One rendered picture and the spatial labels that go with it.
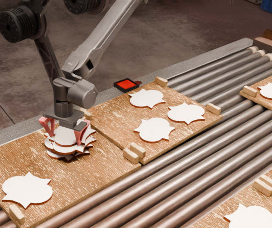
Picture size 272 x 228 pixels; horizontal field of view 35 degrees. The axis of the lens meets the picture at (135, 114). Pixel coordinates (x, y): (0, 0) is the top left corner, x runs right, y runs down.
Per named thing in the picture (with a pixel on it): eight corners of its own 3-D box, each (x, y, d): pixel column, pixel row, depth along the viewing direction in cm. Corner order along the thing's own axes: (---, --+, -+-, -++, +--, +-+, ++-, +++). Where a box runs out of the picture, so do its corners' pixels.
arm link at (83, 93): (82, 72, 130) (71, 54, 123) (112, 84, 125) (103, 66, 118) (59, 103, 126) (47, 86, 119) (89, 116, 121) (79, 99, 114)
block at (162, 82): (154, 82, 177) (155, 76, 175) (157, 81, 178) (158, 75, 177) (164, 87, 173) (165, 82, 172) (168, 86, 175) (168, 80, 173)
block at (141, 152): (128, 150, 138) (129, 143, 136) (133, 148, 139) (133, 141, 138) (142, 159, 134) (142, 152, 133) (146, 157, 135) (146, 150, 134)
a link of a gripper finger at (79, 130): (80, 152, 127) (79, 126, 122) (59, 145, 129) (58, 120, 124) (91, 140, 132) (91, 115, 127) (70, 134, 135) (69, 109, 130)
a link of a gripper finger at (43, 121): (59, 146, 129) (58, 120, 124) (39, 140, 131) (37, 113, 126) (71, 135, 134) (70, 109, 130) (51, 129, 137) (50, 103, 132)
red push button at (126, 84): (116, 86, 177) (116, 83, 176) (127, 82, 180) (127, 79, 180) (125, 92, 173) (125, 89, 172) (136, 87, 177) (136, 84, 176)
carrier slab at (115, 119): (76, 117, 155) (76, 113, 154) (155, 83, 180) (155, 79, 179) (144, 165, 134) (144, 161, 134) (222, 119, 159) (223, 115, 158)
